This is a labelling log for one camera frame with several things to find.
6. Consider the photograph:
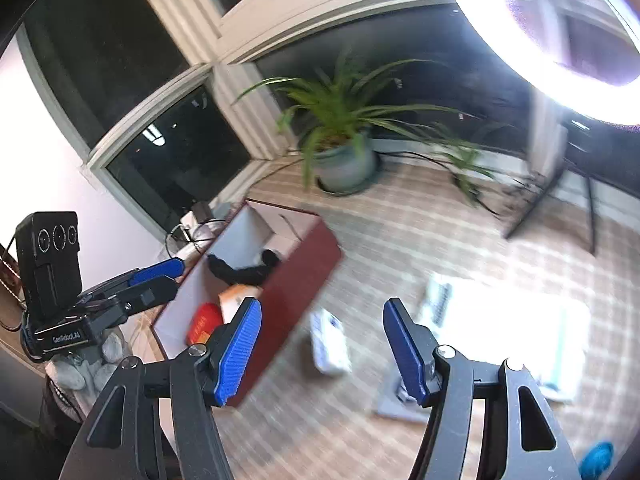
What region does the small white tissue pack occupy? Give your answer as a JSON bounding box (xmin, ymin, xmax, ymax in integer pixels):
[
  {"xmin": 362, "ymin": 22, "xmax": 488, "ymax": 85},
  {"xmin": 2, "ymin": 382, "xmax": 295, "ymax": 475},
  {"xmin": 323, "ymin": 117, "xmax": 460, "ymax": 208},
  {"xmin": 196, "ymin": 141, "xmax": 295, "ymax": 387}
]
[{"xmin": 309, "ymin": 308, "xmax": 353, "ymax": 375}]

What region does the white power strip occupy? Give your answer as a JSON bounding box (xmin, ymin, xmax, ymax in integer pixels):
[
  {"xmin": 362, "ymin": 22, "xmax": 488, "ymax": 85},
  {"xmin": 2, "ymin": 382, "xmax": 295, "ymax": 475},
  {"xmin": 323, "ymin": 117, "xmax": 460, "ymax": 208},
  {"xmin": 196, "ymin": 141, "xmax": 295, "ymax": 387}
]
[{"xmin": 167, "ymin": 200, "xmax": 236, "ymax": 256}]

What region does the white window frame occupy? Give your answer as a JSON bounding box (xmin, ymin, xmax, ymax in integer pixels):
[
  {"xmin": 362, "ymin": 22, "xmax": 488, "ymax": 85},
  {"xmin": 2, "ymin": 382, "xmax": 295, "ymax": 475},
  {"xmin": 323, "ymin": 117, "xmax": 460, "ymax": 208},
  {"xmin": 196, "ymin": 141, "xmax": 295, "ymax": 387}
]
[{"xmin": 15, "ymin": 0, "xmax": 551, "ymax": 221}]

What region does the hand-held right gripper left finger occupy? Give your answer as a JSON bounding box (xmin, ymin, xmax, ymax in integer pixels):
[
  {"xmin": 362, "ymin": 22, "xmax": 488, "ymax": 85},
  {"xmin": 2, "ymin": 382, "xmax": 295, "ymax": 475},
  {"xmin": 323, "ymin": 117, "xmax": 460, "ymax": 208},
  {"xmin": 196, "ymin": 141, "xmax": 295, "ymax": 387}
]
[{"xmin": 60, "ymin": 297, "xmax": 263, "ymax": 480}]

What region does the red cardboard box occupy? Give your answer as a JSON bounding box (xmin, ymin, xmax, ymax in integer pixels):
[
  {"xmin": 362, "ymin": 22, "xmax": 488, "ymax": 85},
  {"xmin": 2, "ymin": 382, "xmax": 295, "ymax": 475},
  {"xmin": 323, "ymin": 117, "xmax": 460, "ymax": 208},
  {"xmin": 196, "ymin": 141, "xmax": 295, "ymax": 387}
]
[{"xmin": 152, "ymin": 199, "xmax": 343, "ymax": 408}]

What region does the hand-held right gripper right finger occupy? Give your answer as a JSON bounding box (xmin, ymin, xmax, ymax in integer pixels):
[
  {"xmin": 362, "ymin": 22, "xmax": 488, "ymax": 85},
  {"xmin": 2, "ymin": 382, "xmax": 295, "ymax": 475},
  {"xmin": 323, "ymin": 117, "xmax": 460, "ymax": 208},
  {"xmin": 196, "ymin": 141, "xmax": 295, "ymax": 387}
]
[{"xmin": 382, "ymin": 297, "xmax": 583, "ymax": 480}]

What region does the black knit glove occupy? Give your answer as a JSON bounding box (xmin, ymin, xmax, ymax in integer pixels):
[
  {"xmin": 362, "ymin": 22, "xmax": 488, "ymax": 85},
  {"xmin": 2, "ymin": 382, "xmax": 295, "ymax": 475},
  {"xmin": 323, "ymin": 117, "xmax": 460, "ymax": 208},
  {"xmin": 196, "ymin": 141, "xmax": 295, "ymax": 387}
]
[{"xmin": 206, "ymin": 250, "xmax": 281, "ymax": 286}]

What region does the red soft pouch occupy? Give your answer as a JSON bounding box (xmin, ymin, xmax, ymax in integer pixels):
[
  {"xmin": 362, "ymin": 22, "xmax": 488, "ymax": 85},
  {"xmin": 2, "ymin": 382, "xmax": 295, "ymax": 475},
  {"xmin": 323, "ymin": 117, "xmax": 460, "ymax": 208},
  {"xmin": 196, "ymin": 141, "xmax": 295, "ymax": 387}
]
[{"xmin": 187, "ymin": 302, "xmax": 224, "ymax": 346}]

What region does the white face mask packet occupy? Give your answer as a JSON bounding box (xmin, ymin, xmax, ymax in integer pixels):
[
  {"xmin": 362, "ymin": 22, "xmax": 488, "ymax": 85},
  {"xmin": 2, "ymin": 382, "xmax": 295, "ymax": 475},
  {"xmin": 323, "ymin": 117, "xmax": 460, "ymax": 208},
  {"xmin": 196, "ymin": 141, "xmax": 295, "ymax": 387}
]
[{"xmin": 420, "ymin": 275, "xmax": 593, "ymax": 403}]

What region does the black ring light cable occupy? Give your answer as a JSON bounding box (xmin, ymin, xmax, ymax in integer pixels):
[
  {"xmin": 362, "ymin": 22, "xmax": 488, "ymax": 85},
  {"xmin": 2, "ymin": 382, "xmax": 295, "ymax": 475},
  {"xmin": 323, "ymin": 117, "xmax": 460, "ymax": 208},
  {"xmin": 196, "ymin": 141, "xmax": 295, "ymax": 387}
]
[{"xmin": 375, "ymin": 150, "xmax": 501, "ymax": 217}]

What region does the grey flat packet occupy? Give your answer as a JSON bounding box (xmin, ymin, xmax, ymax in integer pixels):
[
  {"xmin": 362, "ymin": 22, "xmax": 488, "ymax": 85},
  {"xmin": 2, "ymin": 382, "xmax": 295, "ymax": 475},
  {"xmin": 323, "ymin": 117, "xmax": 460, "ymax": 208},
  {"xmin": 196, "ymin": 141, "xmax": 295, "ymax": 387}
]
[{"xmin": 372, "ymin": 375, "xmax": 431, "ymax": 423}]

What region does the potted green plant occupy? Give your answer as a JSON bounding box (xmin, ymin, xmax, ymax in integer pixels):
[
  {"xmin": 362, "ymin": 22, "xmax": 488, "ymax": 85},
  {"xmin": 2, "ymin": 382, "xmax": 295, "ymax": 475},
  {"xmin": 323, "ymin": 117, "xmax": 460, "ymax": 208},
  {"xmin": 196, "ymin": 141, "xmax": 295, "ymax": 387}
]
[{"xmin": 232, "ymin": 45, "xmax": 481, "ymax": 196}]

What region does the small green plant shoot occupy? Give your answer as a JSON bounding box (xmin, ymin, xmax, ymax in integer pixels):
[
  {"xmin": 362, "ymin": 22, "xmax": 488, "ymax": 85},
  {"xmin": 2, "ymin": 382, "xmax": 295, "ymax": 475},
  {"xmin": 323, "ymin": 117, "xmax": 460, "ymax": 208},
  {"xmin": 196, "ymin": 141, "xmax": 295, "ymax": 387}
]
[{"xmin": 425, "ymin": 125, "xmax": 521, "ymax": 211}]

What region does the white ring light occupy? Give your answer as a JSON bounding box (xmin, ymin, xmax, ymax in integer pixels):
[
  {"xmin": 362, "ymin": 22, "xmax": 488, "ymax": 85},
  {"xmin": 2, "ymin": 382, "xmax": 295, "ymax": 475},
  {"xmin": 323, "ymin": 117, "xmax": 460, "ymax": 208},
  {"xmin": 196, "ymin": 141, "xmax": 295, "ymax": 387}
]
[{"xmin": 439, "ymin": 0, "xmax": 640, "ymax": 126}]

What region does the orange tissue pack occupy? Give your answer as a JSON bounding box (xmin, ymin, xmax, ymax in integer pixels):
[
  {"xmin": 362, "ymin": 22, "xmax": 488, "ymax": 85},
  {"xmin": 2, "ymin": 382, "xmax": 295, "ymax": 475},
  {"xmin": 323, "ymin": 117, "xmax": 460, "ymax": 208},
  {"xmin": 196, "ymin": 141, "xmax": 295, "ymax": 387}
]
[{"xmin": 219, "ymin": 284, "xmax": 263, "ymax": 323}]

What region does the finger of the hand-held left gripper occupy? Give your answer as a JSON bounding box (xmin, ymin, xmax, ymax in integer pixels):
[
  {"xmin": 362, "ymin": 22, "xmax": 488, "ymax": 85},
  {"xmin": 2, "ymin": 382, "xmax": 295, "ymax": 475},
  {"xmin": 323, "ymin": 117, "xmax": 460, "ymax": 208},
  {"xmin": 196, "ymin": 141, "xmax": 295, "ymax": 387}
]
[
  {"xmin": 82, "ymin": 257, "xmax": 187, "ymax": 301},
  {"xmin": 122, "ymin": 275, "xmax": 180, "ymax": 317}
]

